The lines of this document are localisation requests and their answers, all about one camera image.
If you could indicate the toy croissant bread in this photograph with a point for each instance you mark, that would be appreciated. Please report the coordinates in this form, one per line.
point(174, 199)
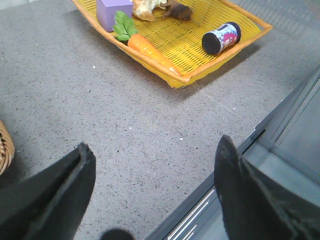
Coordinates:
point(143, 9)

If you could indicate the black cylindrical can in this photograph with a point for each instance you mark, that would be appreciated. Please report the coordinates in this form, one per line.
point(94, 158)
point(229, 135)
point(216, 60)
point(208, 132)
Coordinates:
point(216, 41)

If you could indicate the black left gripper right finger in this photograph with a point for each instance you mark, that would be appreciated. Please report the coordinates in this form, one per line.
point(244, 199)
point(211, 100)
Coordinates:
point(254, 206)

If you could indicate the purple box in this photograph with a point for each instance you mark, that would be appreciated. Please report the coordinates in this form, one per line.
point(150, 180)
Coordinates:
point(106, 10)

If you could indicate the orange toy carrot with leaves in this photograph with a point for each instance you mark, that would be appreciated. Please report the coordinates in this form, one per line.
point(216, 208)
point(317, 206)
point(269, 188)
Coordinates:
point(126, 31)

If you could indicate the brown wicker basket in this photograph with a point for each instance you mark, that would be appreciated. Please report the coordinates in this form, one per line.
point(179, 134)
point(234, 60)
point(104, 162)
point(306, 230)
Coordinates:
point(7, 148)

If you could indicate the brown toy mushroom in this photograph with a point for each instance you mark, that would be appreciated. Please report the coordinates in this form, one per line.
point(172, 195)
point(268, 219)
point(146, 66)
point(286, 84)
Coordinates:
point(176, 10)

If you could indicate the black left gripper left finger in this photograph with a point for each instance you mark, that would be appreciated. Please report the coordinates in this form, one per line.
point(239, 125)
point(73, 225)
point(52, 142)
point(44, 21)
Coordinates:
point(51, 204)

